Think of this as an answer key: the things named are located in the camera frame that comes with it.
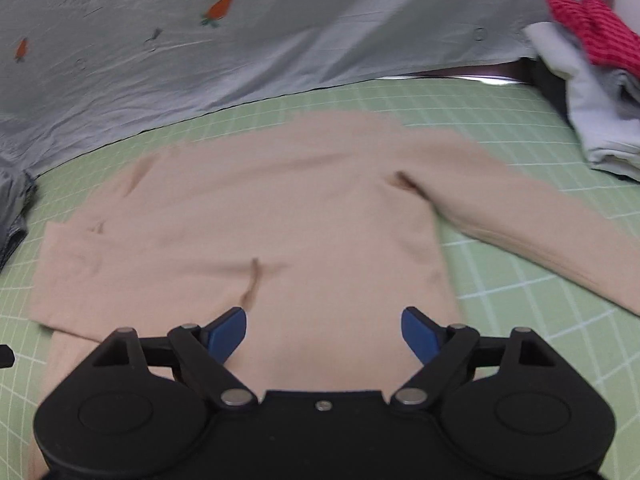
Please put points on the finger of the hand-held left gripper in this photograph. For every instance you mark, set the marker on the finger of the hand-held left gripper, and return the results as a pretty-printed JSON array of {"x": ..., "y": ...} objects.
[{"x": 5, "y": 355}]

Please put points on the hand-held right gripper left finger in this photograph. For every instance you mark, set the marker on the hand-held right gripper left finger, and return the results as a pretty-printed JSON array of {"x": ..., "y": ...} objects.
[{"x": 229, "y": 332}]

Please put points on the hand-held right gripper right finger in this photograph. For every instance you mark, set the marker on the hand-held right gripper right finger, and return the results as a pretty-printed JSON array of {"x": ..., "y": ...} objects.
[{"x": 418, "y": 335}]

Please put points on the beige long-sleeved sweater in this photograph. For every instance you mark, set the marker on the beige long-sleeved sweater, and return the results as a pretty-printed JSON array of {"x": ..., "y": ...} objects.
[{"x": 260, "y": 220}]

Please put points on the green grid cutting mat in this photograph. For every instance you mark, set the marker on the green grid cutting mat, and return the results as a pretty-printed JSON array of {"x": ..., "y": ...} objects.
[{"x": 505, "y": 340}]

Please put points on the grey denim garment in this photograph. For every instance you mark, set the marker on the grey denim garment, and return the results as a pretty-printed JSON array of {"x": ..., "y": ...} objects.
[{"x": 12, "y": 210}]

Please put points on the white folded garment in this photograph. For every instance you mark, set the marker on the white folded garment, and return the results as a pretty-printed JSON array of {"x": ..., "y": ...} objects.
[{"x": 595, "y": 110}]

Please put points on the grey carrot-print bed sheet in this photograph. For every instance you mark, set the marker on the grey carrot-print bed sheet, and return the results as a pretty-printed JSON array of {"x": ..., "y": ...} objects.
[{"x": 210, "y": 45}]

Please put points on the red striped garment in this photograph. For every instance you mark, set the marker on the red striped garment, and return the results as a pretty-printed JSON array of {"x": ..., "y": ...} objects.
[{"x": 595, "y": 30}]

